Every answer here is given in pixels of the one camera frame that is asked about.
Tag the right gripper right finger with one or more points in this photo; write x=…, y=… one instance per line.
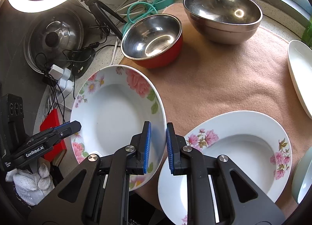
x=218, y=185

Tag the black tripod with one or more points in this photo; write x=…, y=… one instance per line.
x=99, y=10

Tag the light blue ceramic bowl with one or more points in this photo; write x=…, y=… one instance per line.
x=302, y=177

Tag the plain white oval dish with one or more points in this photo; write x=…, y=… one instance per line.
x=299, y=64

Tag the white power adapter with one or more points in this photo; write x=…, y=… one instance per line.
x=62, y=76

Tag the white gloved left hand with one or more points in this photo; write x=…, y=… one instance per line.
x=32, y=188

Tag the large steel mixing bowl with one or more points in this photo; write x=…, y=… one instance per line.
x=229, y=22

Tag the green dish soap bottle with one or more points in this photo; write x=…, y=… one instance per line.
x=307, y=35

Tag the red steel bowl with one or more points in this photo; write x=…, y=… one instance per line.
x=154, y=41

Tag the white plate small pink flowers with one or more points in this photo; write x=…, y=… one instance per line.
x=255, y=142

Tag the white plate large pink roses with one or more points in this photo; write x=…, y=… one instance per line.
x=111, y=107

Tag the pink towel mat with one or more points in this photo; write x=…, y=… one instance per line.
x=209, y=79

